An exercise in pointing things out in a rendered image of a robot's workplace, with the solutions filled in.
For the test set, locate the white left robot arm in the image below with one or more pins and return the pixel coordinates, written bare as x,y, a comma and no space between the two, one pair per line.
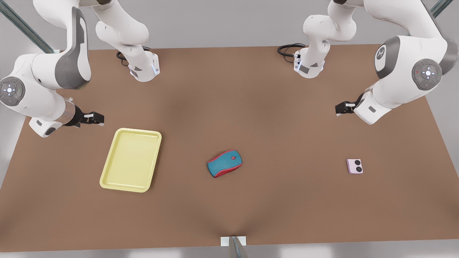
405,71

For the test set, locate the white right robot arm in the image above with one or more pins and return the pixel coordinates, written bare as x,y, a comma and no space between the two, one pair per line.
43,77

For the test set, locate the pink folded flip phone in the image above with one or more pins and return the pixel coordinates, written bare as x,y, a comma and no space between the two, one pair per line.
354,166

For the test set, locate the yellow rectangular tray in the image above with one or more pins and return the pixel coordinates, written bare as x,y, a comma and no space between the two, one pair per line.
131,159

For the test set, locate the teal and red computer mouse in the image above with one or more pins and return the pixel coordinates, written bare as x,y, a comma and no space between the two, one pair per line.
225,163

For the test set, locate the silver frame post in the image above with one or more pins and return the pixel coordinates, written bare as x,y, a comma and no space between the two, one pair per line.
440,6
235,247
25,27

